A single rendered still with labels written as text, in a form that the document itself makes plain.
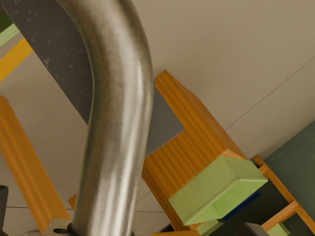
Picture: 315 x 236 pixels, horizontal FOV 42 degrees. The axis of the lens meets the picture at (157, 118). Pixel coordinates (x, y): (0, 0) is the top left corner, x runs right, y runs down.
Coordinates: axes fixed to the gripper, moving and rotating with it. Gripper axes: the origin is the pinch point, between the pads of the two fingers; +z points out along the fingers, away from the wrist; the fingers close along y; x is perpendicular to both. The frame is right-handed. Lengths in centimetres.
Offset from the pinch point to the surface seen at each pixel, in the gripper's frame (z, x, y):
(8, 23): 19.8, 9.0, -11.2
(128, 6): 4.8, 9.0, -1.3
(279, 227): 489, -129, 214
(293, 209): 484, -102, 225
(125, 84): 4.3, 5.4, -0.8
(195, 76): 260, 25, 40
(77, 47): 9.3, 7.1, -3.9
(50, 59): 9.3, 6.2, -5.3
